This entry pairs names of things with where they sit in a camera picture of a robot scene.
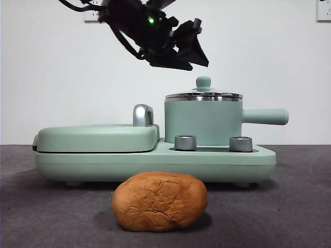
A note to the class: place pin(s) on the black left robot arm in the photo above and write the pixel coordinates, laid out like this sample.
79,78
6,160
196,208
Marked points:
134,20

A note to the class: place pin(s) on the white wall socket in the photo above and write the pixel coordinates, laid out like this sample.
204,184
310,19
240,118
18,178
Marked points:
90,16
324,10

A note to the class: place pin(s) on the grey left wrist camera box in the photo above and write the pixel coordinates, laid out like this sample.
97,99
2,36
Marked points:
165,2

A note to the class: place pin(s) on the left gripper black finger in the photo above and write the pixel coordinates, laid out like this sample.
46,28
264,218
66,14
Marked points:
194,51
170,62

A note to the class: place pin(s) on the mint green griddle cover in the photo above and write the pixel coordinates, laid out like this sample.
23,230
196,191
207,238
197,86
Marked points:
95,137

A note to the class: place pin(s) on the glass lid with green knob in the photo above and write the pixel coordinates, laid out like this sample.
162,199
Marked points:
203,82

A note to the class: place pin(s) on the mint green cooker base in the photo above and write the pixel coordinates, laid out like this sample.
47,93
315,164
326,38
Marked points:
155,165

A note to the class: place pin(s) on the silver control knob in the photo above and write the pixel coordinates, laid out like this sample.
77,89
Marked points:
185,143
241,144

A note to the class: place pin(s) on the brown potato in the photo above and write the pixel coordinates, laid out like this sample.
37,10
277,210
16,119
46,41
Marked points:
160,201

